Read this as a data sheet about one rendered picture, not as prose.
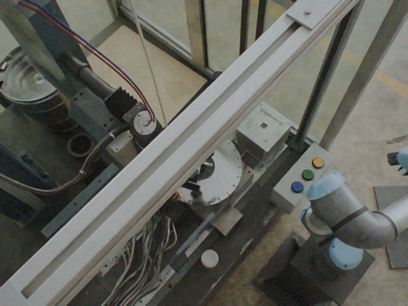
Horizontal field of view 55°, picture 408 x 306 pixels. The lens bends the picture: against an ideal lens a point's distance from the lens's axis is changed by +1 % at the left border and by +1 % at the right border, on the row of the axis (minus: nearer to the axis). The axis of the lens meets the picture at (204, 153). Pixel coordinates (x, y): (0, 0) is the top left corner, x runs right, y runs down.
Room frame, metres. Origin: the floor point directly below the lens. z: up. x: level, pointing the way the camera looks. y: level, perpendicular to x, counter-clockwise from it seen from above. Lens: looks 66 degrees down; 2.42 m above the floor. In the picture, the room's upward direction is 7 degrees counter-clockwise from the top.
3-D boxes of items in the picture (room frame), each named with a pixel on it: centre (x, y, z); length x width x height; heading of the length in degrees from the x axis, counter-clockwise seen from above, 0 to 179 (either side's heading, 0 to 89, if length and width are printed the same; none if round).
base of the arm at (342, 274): (0.19, -0.46, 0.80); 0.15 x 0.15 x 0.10
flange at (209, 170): (0.59, 0.02, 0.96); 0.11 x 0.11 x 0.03
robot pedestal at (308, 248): (0.19, -0.46, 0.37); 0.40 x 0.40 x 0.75; 41
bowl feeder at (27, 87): (1.05, 0.66, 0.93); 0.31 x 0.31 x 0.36
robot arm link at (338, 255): (0.20, -0.46, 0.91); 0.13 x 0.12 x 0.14; 24
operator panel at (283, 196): (0.53, -0.40, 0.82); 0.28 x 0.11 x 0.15; 131
